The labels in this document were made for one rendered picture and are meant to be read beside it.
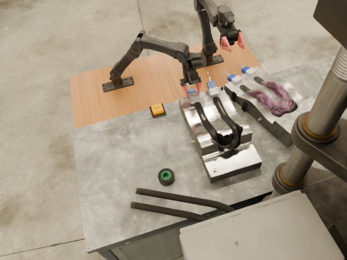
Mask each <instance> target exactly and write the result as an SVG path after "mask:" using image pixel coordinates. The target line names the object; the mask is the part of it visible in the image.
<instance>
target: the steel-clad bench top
mask: <svg viewBox="0 0 347 260"><path fill-rule="evenodd" d="M335 58H336V56H332V57H328V58H325V59H321V60H318V61H314V62H310V63H307V64H303V65H301V66H297V67H293V68H289V69H286V70H282V71H279V72H275V73H272V74H270V75H271V76H273V77H279V78H283V79H285V80H286V81H288V82H289V83H290V84H291V85H292V86H293V87H294V89H295V90H296V91H297V92H298V93H299V94H300V95H301V96H302V97H304V98H305V99H308V98H310V97H312V98H314V99H315V100H316V98H317V96H318V94H319V91H320V89H321V87H322V85H323V83H324V81H325V79H326V76H327V74H328V72H329V70H330V69H331V68H332V64H333V62H334V60H335ZM228 97H229V99H230V101H231V103H232V105H233V107H234V108H235V110H236V112H237V114H238V115H239V116H240V117H241V118H242V119H244V120H245V121H246V122H247V124H248V125H249V127H250V129H251V131H252V133H253V134H252V139H251V141H252V144H253V146H254V148H255V149H256V151H257V153H258V155H259V156H260V158H261V160H262V164H261V167H260V168H258V169H255V170H251V171H248V172H245V173H241V174H238V175H235V176H232V177H229V178H226V179H223V180H220V181H217V182H214V183H210V180H209V178H208V176H207V173H206V171H205V169H204V166H203V164H202V161H201V159H200V157H199V154H198V152H197V149H196V147H195V145H194V143H191V141H193V140H192V137H191V135H190V133H189V130H188V128H187V126H186V123H185V121H184V118H183V115H182V113H181V111H180V107H179V100H176V101H173V102H169V103H165V104H163V106H164V109H165V111H166V115H165V116H162V117H158V118H155V119H153V117H152V114H151V111H150V108H147V109H143V110H140V111H136V112H133V113H129V114H126V115H123V116H119V117H115V118H112V119H108V120H105V121H101V122H97V123H94V124H90V125H86V126H83V127H79V128H76V129H72V135H73V144H74V152H75V162H76V170H77V179H78V188H79V193H80V202H81V211H82V220H83V229H84V238H85V247H86V252H89V251H92V250H95V249H98V248H101V247H104V246H108V245H111V244H113V243H116V242H119V241H123V240H126V239H129V238H132V237H135V236H138V235H141V234H144V233H147V232H150V231H153V230H157V229H160V228H163V227H165V226H168V225H171V224H174V223H177V222H180V221H183V220H186V219H187V218H181V217H176V216H171V215H166V214H160V213H154V212H149V211H145V210H140V209H134V208H129V202H130V201H132V202H138V203H144V204H150V205H155V206H161V207H167V208H172V209H178V210H184V211H187V212H192V213H196V214H200V215H202V214H205V213H208V212H211V211H214V210H217V209H216V208H212V207H207V206H201V205H196V204H190V203H184V202H179V201H173V200H168V199H161V198H156V197H150V196H145V195H141V194H135V193H134V190H135V188H143V189H149V190H155V191H161V192H167V193H174V194H180V195H184V196H189V197H196V198H202V199H208V200H213V201H217V202H221V203H224V204H227V205H232V204H235V203H239V202H242V201H245V200H248V199H251V198H254V197H257V196H260V195H263V194H266V193H269V192H272V191H273V190H274V187H273V185H272V175H273V173H274V170H275V168H276V167H277V166H278V165H279V164H281V163H284V162H287V160H288V158H289V156H290V154H291V152H292V150H293V147H294V144H292V145H291V146H289V147H288V148H287V147H286V146H285V145H284V144H283V143H281V142H280V141H279V140H278V139H277V138H276V137H275V136H274V135H272V134H271V133H270V132H269V131H268V130H267V129H266V128H265V127H264V126H262V125H261V124H260V123H259V122H258V121H257V120H256V119H255V118H253V117H252V116H251V115H250V114H249V113H248V112H247V111H245V112H244V111H243V110H242V109H241V108H242V107H241V106H240V105H239V104H238V103H237V102H236V101H235V102H234V101H232V100H231V97H230V96H229V95H228ZM164 168H169V169H171V170H172V171H173V172H174V175H175V181H174V182H173V183H172V184H171V185H169V186H164V185H162V184H161V183H160V182H159V179H158V173H159V172H160V171H161V170H162V169H164Z"/></svg>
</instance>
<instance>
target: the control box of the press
mask: <svg viewBox="0 0 347 260"><path fill-rule="evenodd" d="M179 237H180V242H181V247H182V251H183V256H184V260H344V256H343V254H342V252H341V251H340V249H339V248H338V246H337V244H336V243H335V241H334V240H333V238H332V236H331V234H330V233H329V231H328V230H327V228H326V226H325V225H324V223H323V221H322V220H321V218H320V217H319V215H318V213H317V212H316V210H315V208H314V207H313V206H312V204H311V202H310V201H309V199H308V197H307V196H306V194H305V193H301V191H300V190H296V191H293V192H290V193H287V194H284V195H281V196H278V197H275V198H272V199H269V200H266V201H263V202H260V203H257V204H254V205H251V206H248V207H245V208H241V209H238V210H235V211H233V212H230V213H227V214H224V215H221V216H218V217H215V218H212V219H209V220H206V221H203V222H200V223H196V224H193V225H190V226H187V227H184V228H181V229H180V235H179Z"/></svg>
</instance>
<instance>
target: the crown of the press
mask: <svg viewBox="0 0 347 260"><path fill-rule="evenodd" d="M313 18H314V19H315V20H316V21H317V22H318V23H320V24H321V25H322V26H323V27H324V28H325V29H326V30H327V31H328V32H329V33H330V34H331V35H332V36H333V37H334V38H335V39H336V40H337V41H338V42H339V43H340V44H341V45H342V46H343V47H344V48H345V49H346V50H347V0H318V2H317V5H316V8H315V11H314V14H313Z"/></svg>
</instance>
